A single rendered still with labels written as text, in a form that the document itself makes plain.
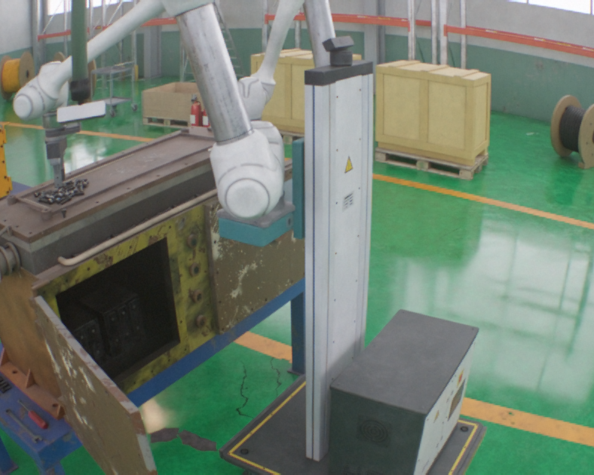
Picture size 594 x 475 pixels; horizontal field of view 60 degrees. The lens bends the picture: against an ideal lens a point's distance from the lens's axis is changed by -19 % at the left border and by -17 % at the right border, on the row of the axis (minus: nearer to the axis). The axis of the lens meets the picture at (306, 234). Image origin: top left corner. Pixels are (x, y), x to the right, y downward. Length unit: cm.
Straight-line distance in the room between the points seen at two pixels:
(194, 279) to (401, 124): 478
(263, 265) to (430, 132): 431
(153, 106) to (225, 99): 783
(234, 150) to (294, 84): 602
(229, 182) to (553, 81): 943
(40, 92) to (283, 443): 166
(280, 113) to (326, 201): 593
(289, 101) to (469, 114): 234
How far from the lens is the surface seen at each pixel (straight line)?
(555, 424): 319
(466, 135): 653
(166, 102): 907
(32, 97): 163
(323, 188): 177
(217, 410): 315
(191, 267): 230
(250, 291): 261
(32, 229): 191
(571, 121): 799
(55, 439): 214
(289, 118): 761
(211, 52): 148
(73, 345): 151
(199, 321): 240
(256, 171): 148
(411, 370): 201
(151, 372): 230
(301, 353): 330
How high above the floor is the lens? 202
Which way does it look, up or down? 24 degrees down
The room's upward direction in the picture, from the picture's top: straight up
